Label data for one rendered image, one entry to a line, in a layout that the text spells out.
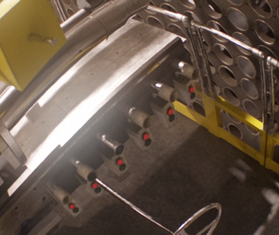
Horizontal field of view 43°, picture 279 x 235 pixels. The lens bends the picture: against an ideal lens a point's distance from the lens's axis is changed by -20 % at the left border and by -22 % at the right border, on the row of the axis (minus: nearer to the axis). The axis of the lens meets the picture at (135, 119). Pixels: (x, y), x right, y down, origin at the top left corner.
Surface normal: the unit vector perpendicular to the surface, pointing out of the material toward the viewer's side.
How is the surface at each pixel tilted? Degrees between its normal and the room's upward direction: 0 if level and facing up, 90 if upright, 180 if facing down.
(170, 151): 0
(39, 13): 90
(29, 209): 90
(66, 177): 90
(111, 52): 0
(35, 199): 90
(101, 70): 0
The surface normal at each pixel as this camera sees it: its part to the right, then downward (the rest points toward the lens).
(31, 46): 0.78, 0.31
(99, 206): -0.26, -0.62
